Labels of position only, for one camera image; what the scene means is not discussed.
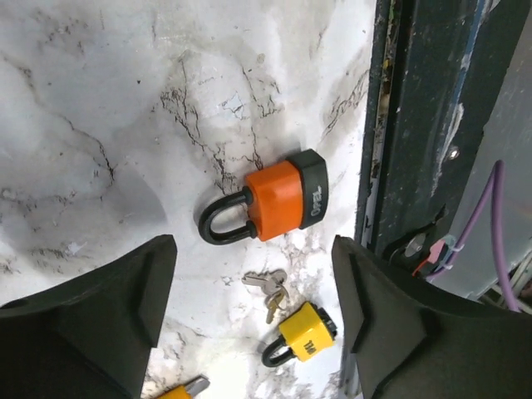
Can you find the yellow utility knife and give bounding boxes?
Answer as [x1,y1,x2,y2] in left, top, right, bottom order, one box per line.
[158,375,210,399]

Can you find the yellow padlock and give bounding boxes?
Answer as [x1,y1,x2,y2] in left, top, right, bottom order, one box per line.
[261,302,337,368]

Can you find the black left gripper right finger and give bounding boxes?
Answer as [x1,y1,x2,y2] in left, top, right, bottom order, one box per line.
[332,236,531,398]

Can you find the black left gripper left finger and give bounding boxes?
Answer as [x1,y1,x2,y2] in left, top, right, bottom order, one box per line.
[1,234,177,398]

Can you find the silver padlock keys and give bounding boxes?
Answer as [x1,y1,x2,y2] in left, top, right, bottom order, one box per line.
[241,269,289,324]

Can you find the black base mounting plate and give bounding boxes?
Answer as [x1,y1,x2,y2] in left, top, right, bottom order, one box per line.
[355,1,531,259]

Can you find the orange padlock with keys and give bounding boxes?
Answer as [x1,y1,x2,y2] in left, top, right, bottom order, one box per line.
[198,149,329,245]

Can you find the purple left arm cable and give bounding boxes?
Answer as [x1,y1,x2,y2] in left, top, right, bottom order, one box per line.
[426,160,523,313]

